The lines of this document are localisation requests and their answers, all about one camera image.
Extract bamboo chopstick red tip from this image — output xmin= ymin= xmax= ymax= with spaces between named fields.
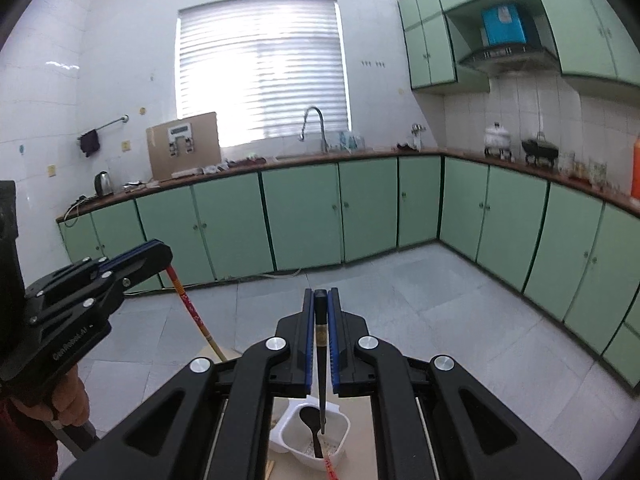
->
xmin=264 ymin=460 xmax=276 ymax=480

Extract bamboo chopstick red end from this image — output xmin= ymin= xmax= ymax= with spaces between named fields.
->
xmin=165 ymin=266 xmax=228 ymax=362

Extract black plastic spoon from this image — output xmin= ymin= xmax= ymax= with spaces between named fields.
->
xmin=299 ymin=405 xmax=323 ymax=460

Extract bamboo chopstick red orange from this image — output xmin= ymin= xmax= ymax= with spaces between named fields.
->
xmin=323 ymin=456 xmax=338 ymax=480

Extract kitchen faucet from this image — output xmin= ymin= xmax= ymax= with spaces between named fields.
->
xmin=298 ymin=105 xmax=331 ymax=155

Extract person left hand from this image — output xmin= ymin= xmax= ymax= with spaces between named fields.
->
xmin=10 ymin=365 xmax=90 ymax=427

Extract white two-compartment utensil holder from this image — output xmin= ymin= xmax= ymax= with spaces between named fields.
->
xmin=269 ymin=396 xmax=352 ymax=471

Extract electric kettle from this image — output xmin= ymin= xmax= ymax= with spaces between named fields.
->
xmin=93 ymin=171 xmax=114 ymax=198

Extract cardboard box with scale picture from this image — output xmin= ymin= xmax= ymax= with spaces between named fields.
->
xmin=146 ymin=112 xmax=221 ymax=181

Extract dark towel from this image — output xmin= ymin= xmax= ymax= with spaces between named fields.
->
xmin=78 ymin=129 xmax=101 ymax=157

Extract green lower cabinets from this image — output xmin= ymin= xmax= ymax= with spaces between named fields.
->
xmin=58 ymin=154 xmax=639 ymax=387

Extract green cabinets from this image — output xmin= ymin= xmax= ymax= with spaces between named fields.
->
xmin=398 ymin=0 xmax=639 ymax=104
xmin=58 ymin=154 xmax=639 ymax=387

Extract window blinds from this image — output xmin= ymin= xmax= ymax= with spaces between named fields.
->
xmin=175 ymin=0 xmax=352 ymax=148

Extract white cooking pot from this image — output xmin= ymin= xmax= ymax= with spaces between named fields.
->
xmin=484 ymin=122 xmax=512 ymax=160

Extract black wok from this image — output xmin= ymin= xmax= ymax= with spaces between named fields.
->
xmin=521 ymin=131 xmax=559 ymax=168

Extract patterned mug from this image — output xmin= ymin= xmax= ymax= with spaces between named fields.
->
xmin=588 ymin=158 xmax=608 ymax=190

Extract orange thermos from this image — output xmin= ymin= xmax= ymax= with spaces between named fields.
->
xmin=630 ymin=136 xmax=640 ymax=200

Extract range hood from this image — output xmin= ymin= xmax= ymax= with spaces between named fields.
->
xmin=459 ymin=44 xmax=560 ymax=77

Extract blue box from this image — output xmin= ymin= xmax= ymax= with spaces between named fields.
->
xmin=482 ymin=3 xmax=527 ymax=46

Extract green upper cabinets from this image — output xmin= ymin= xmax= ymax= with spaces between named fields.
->
xmin=398 ymin=0 xmax=639 ymax=104

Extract towel rail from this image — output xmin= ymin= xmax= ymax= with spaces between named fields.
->
xmin=88 ymin=114 xmax=130 ymax=132

